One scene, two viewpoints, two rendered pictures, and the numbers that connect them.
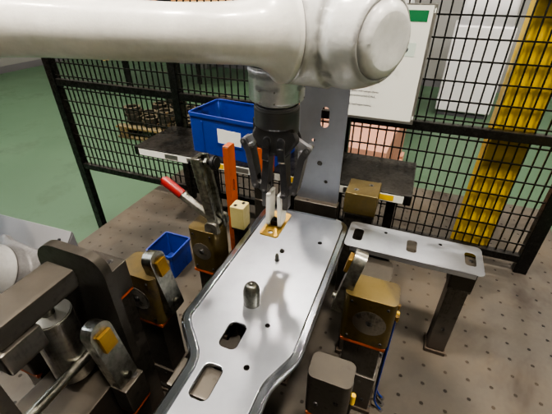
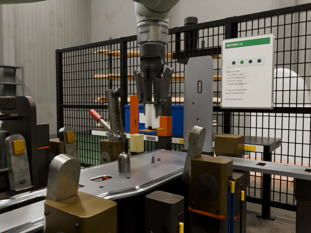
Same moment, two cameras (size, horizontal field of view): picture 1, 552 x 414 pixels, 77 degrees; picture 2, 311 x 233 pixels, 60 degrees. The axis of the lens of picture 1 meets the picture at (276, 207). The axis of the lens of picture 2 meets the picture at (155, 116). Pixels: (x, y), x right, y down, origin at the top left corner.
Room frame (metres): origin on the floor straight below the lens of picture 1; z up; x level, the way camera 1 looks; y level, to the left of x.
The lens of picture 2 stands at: (-0.19, -0.19, 1.18)
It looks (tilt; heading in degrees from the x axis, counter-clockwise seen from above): 3 degrees down; 14
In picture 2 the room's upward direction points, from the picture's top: straight up
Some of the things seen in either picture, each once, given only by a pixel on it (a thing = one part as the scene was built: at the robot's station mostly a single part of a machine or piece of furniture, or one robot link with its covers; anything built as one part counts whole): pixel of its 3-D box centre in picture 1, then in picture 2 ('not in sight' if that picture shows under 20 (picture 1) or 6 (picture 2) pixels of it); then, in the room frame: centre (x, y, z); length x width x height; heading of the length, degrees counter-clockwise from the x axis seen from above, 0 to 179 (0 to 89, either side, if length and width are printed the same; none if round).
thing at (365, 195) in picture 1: (355, 242); (228, 186); (0.77, -0.22, 0.88); 0.08 x 0.08 x 0.36; 68
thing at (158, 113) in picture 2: (290, 198); (160, 107); (0.56, -0.03, 1.16); 0.03 x 0.01 x 0.05; 69
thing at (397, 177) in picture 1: (268, 158); (172, 136); (1.04, 0.02, 1.02); 0.90 x 0.22 x 0.03; 68
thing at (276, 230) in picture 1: (275, 222); (152, 128); (0.57, 0.00, 1.10); 0.08 x 0.04 x 0.01; 158
